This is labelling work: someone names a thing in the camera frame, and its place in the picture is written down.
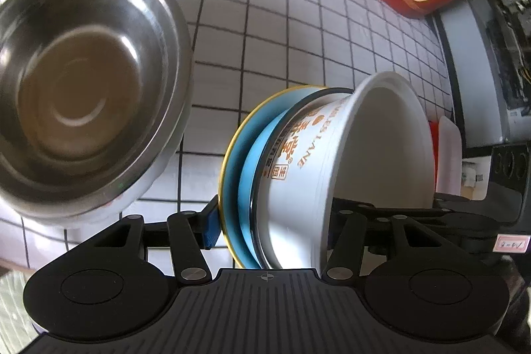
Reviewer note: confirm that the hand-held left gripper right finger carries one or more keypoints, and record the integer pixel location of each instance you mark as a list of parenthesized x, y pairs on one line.
[(345, 242)]

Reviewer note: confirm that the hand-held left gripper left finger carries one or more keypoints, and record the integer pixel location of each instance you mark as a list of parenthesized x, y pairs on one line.
[(210, 223)]

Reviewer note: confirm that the blue bowl yellow rim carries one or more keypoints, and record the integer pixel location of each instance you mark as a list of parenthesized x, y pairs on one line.
[(242, 188)]

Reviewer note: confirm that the white paper bowl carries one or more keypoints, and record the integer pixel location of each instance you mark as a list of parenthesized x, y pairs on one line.
[(386, 155)]

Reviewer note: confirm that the white enamel bowl black rim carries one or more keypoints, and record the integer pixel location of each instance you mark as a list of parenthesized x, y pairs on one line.
[(319, 96)]

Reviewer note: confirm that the white plastic plate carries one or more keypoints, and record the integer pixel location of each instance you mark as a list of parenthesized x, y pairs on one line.
[(450, 159)]

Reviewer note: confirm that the red plastic plate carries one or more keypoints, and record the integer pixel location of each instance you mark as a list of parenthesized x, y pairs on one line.
[(434, 142)]

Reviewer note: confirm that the grey appliance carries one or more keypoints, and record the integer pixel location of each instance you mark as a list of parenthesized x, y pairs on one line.
[(489, 59)]

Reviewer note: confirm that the stainless steel bowl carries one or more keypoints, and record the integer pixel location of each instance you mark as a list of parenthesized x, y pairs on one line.
[(83, 88)]

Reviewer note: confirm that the white black checked tablecloth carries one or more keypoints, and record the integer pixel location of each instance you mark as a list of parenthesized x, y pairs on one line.
[(290, 26)]

